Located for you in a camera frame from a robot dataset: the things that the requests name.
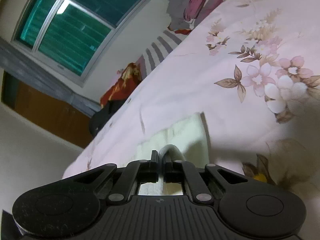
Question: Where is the left grey curtain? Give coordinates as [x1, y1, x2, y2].
[1, 39, 100, 117]

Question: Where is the brown wooden door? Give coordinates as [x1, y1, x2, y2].
[1, 72, 93, 148]

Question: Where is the black garment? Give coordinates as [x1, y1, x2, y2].
[89, 99, 126, 138]

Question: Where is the red orange patterned cloth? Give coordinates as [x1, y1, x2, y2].
[100, 63, 142, 108]

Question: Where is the grey striped mattress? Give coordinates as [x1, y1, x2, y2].
[136, 29, 187, 79]

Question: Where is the window with green glass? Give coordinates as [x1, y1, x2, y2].
[13, 0, 147, 86]

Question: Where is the white knitted sweater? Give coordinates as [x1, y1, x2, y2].
[134, 112, 211, 196]

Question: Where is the pink floral bed sheet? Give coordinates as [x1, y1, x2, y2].
[64, 0, 319, 207]

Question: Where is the stack of folded clothes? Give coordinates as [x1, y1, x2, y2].
[167, 0, 225, 35]

